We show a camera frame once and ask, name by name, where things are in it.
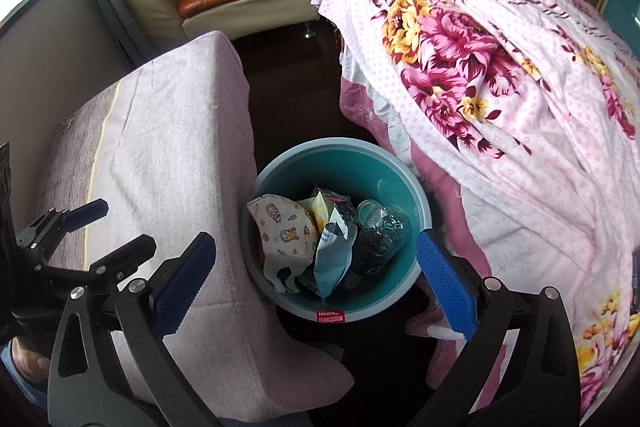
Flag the purple striped tablecloth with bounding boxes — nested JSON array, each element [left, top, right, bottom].
[[35, 31, 356, 423]]

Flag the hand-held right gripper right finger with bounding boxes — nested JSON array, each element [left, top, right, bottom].
[[412, 229, 581, 427]]

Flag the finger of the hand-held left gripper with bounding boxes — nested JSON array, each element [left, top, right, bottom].
[[49, 234, 157, 291], [17, 198, 110, 253]]

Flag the person's left forearm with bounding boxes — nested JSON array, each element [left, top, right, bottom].
[[0, 342, 48, 408]]

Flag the teal plastic basin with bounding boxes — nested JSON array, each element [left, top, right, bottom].
[[240, 137, 433, 323]]

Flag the orange white black snack bag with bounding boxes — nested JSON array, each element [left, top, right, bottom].
[[300, 186, 362, 300]]

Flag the clear bottle with green label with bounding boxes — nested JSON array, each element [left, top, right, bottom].
[[352, 199, 413, 278]]

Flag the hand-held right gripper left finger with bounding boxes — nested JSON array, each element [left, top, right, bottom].
[[45, 231, 221, 427]]

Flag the white yellow tissue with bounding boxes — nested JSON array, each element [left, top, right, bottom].
[[300, 197, 331, 233]]

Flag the person's left hand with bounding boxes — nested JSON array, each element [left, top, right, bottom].
[[11, 338, 52, 381]]

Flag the cartoon print face mask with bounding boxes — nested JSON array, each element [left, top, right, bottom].
[[246, 193, 317, 295]]

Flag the pink floral blanket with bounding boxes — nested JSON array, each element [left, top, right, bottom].
[[311, 0, 640, 418]]

